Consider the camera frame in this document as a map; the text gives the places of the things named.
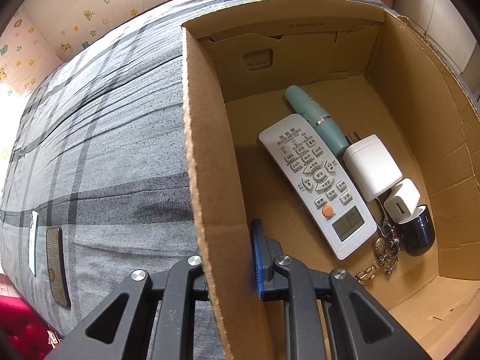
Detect small white charger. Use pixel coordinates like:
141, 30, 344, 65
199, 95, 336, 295
383, 178, 421, 224

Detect beige wardrobe cabinet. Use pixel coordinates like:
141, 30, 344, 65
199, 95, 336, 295
394, 0, 479, 102

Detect teal white smartphone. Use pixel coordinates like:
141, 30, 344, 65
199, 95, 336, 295
28, 210, 39, 276

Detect black smartphone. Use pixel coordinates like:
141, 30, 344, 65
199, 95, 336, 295
46, 228, 71, 310

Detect large white charger plug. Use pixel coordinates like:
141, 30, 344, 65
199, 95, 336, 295
343, 134, 403, 202

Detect light teal tube bottle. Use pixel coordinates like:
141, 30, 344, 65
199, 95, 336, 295
285, 85, 349, 158

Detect keychain with blue fob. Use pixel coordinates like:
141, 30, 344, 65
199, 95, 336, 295
354, 196, 401, 285

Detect white air conditioner remote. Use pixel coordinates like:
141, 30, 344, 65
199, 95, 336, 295
259, 114, 377, 260

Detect dark round glossy jar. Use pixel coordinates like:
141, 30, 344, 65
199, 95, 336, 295
398, 205, 436, 257

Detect brown cardboard box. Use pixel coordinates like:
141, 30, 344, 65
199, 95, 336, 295
182, 0, 479, 359

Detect grey plaid bed blanket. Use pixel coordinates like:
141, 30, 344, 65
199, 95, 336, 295
1, 0, 377, 359

